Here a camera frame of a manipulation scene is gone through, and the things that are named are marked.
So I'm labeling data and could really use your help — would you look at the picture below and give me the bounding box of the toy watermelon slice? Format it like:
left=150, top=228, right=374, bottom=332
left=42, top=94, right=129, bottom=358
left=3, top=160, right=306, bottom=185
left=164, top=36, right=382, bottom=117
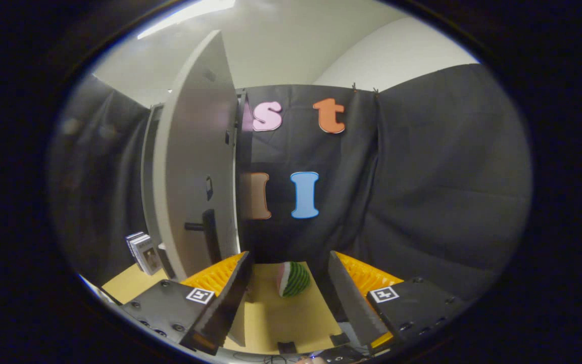
left=277, top=261, right=312, bottom=298

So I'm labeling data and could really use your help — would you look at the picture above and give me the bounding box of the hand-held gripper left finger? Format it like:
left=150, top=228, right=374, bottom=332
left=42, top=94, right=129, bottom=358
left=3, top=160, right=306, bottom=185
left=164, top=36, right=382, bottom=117
left=118, top=251, right=254, bottom=355

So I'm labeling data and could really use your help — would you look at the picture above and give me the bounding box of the grey shoe cabinet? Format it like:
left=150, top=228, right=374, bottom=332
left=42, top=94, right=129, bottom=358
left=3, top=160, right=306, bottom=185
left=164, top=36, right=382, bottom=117
left=140, top=103, right=175, bottom=279

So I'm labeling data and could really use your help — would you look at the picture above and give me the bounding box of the black backdrop cloth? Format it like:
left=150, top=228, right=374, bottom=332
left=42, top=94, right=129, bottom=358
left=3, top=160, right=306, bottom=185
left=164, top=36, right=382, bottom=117
left=48, top=63, right=533, bottom=304

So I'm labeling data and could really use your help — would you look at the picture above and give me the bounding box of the grey portrait cover book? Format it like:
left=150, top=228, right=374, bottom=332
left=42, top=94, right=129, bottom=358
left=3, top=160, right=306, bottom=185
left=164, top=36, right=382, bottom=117
left=132, top=235, right=163, bottom=276

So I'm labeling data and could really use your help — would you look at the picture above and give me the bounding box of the white shoe cabinet door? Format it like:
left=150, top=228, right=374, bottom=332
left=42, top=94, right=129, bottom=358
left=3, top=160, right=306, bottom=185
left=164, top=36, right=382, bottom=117
left=152, top=29, right=242, bottom=281

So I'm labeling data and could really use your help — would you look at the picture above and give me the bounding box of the black cabinet door handle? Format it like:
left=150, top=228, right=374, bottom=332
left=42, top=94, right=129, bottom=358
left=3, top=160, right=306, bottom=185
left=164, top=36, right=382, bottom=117
left=185, top=209, right=222, bottom=264

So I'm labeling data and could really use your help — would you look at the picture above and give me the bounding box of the blue spine book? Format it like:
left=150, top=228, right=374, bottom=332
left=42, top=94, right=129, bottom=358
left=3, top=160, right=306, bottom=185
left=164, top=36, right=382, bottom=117
left=125, top=232, right=145, bottom=258

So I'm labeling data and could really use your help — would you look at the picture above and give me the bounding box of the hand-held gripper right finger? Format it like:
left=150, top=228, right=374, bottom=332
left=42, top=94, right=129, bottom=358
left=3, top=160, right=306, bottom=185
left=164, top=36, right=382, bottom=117
left=327, top=251, right=467, bottom=353

